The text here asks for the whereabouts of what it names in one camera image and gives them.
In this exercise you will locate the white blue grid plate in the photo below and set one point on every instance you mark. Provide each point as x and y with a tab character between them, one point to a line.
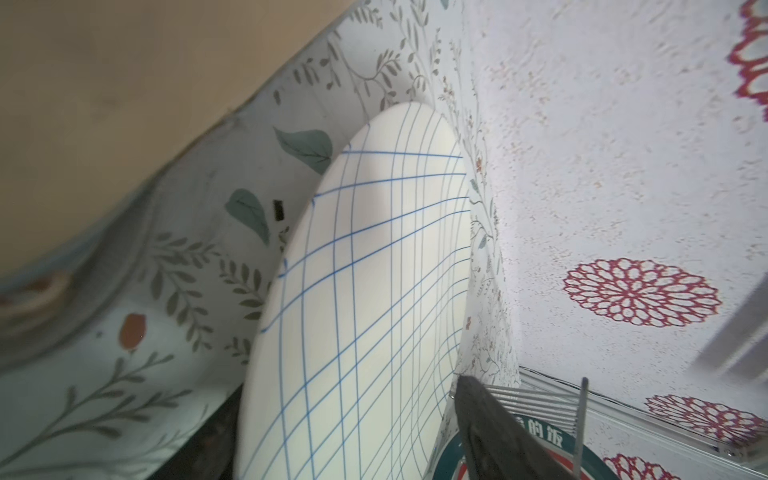
350	371

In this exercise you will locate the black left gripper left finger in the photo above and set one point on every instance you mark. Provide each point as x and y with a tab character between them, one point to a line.
209	453

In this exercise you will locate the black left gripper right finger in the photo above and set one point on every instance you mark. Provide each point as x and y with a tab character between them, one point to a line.
496	446

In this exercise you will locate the tan oblong sponge block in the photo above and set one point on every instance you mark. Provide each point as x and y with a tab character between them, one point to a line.
96	98

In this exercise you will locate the metal wire dish rack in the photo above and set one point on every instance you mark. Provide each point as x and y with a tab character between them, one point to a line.
669	436

